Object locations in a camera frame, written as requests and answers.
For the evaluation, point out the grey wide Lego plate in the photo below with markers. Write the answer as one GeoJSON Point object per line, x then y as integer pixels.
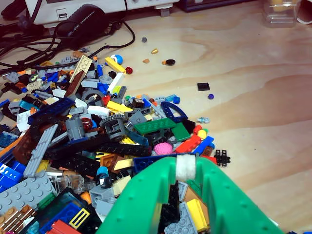
{"type": "Point", "coordinates": [24, 190]}

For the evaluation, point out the clear plastic container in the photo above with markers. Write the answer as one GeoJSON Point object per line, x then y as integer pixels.
{"type": "Point", "coordinates": [280, 13]}

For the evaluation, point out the tan Lego plate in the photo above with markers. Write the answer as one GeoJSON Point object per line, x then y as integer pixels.
{"type": "Point", "coordinates": [81, 67]}

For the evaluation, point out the black round Lego dish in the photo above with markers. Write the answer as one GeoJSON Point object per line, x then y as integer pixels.
{"type": "Point", "coordinates": [170, 62]}

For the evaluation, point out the black Lego plate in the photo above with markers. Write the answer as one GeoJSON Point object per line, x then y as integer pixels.
{"type": "Point", "coordinates": [171, 204]}

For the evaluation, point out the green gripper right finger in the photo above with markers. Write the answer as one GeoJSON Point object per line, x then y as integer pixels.
{"type": "Point", "coordinates": [231, 207]}

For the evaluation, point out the small orange Lego chip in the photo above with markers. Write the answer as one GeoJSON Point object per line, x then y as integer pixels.
{"type": "Point", "coordinates": [146, 61]}

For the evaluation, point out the yellow Lego window frame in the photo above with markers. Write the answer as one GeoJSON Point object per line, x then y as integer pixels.
{"type": "Point", "coordinates": [79, 218]}

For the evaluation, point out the white long Lego brick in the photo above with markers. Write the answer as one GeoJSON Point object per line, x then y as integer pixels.
{"type": "Point", "coordinates": [116, 82]}

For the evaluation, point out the green studded Lego plate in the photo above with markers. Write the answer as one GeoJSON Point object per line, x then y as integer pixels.
{"type": "Point", "coordinates": [154, 126]}

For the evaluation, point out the yellow Lego wedge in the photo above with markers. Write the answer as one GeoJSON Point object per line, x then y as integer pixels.
{"type": "Point", "coordinates": [117, 106]}

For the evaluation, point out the pink bumpy Lego piece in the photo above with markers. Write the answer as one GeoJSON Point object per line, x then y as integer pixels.
{"type": "Point", "coordinates": [163, 148]}

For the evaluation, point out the yellow round Lego piece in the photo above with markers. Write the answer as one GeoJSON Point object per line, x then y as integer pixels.
{"type": "Point", "coordinates": [201, 134]}

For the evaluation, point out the green flat Lego tile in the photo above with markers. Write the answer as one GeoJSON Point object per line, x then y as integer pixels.
{"type": "Point", "coordinates": [181, 132]}

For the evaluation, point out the purple round Lego stud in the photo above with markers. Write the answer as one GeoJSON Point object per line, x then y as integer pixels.
{"type": "Point", "coordinates": [211, 96]}

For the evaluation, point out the black twin Lego clip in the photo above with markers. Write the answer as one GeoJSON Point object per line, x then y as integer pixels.
{"type": "Point", "coordinates": [222, 158]}

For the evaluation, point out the gold Lego piece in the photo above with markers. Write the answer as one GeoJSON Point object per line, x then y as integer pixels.
{"type": "Point", "coordinates": [154, 51]}

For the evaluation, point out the white curved Lego slope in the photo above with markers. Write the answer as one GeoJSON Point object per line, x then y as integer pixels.
{"type": "Point", "coordinates": [98, 110]}

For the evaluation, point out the yellow Lego brick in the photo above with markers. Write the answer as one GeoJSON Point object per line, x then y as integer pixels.
{"type": "Point", "coordinates": [197, 214]}

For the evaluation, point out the transparent light-blue Lego brick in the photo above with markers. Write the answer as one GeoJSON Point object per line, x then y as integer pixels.
{"type": "Point", "coordinates": [170, 98]}

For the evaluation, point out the small clear bluish Lego piece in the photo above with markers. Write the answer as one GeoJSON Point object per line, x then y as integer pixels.
{"type": "Point", "coordinates": [203, 120]}

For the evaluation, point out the blue curved Lego frame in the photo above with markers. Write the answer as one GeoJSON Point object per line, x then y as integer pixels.
{"type": "Point", "coordinates": [167, 108]}

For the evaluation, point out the navy long Lego plate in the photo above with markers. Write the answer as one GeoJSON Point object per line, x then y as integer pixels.
{"type": "Point", "coordinates": [52, 109]}

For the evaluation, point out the tan Lego gear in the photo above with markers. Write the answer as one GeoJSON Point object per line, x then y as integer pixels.
{"type": "Point", "coordinates": [35, 86]}

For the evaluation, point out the grey Lego wedge plate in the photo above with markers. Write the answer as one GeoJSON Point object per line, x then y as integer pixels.
{"type": "Point", "coordinates": [181, 224]}

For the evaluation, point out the blue and white round Lego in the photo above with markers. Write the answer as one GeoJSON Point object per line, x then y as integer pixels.
{"type": "Point", "coordinates": [118, 59]}

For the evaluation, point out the red round Lego piece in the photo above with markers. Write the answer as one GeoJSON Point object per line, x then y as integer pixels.
{"type": "Point", "coordinates": [129, 70]}

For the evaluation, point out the brown Lego plate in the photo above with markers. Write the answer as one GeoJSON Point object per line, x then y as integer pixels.
{"type": "Point", "coordinates": [74, 85]}

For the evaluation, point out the grey Lego gear wheel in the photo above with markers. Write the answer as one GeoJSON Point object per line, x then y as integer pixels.
{"type": "Point", "coordinates": [113, 126]}

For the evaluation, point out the black power adapter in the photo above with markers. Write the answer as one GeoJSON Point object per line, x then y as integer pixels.
{"type": "Point", "coordinates": [85, 24]}

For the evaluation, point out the black long Lego beam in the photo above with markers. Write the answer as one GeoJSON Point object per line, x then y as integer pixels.
{"type": "Point", "coordinates": [109, 147]}

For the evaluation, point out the blue long Lego brick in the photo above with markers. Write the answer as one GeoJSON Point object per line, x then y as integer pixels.
{"type": "Point", "coordinates": [204, 145]}

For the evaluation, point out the small grey round Lego stud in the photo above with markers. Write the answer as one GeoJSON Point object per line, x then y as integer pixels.
{"type": "Point", "coordinates": [144, 39]}

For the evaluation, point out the black square Lego tile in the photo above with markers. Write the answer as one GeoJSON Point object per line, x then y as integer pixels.
{"type": "Point", "coordinates": [203, 86]}

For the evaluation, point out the red Lego brick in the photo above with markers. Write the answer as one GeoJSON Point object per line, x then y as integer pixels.
{"type": "Point", "coordinates": [189, 144]}

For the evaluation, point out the grey Lego bracket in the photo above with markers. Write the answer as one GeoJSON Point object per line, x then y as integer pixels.
{"type": "Point", "coordinates": [102, 197]}

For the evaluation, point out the yellow long Lego slope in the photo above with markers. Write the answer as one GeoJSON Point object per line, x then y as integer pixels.
{"type": "Point", "coordinates": [115, 64]}

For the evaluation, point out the dark blue long Lego plate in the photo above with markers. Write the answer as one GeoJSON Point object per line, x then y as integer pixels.
{"type": "Point", "coordinates": [146, 163]}

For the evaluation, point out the clear Lego brick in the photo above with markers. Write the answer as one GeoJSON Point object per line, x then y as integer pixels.
{"type": "Point", "coordinates": [69, 184]}

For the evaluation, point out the white electronic device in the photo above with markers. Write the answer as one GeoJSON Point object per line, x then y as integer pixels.
{"type": "Point", "coordinates": [97, 6]}

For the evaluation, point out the light grey Lego fence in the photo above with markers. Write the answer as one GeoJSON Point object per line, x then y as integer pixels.
{"type": "Point", "coordinates": [40, 151]}

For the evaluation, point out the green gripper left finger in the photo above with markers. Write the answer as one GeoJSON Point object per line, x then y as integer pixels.
{"type": "Point", "coordinates": [136, 202]}

